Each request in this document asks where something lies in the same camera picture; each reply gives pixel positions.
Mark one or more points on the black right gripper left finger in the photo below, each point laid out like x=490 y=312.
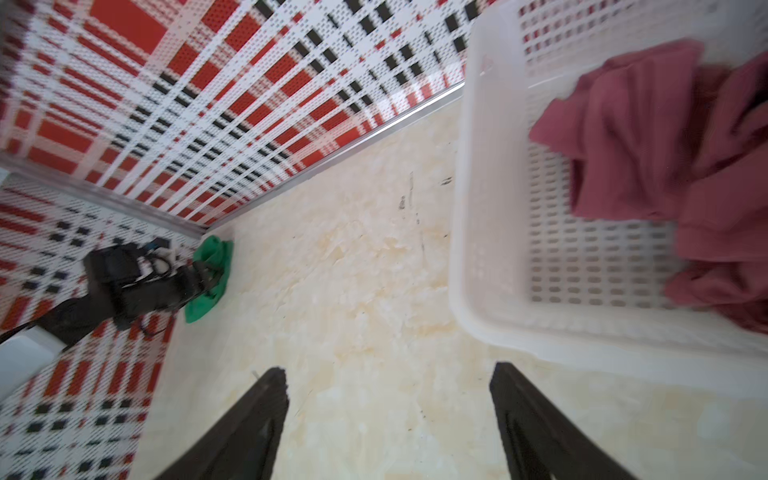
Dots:
x=244 y=442

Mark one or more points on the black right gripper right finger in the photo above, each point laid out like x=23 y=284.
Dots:
x=539 y=441

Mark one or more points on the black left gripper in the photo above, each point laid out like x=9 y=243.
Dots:
x=122 y=287

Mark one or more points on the green tank top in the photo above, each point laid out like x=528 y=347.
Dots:
x=215 y=256

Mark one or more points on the maroon tank top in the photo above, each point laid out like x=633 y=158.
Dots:
x=660 y=135

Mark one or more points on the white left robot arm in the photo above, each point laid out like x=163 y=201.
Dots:
x=27 y=349

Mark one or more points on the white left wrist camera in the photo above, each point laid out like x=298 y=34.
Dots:
x=159 y=251

